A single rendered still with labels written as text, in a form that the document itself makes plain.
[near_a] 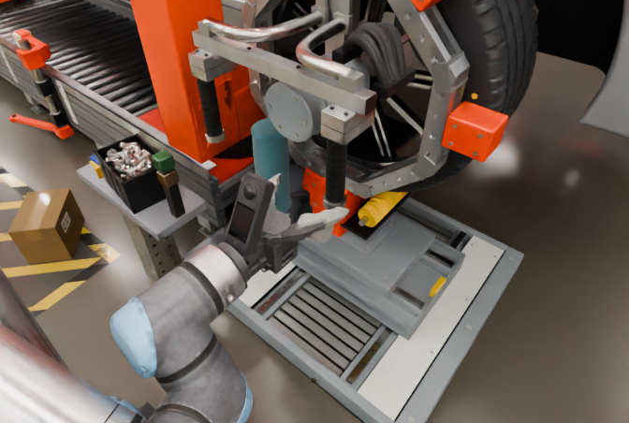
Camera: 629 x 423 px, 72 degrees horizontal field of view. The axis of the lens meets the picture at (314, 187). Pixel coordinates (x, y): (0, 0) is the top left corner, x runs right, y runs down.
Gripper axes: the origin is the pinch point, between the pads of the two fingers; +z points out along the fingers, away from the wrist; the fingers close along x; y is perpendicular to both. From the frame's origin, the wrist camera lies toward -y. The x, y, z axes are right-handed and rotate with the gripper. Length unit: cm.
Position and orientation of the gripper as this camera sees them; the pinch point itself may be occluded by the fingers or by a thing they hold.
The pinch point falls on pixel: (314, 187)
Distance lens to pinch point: 74.0
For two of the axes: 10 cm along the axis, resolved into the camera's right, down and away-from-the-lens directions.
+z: 6.4, -5.0, 5.8
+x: 7.7, 4.1, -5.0
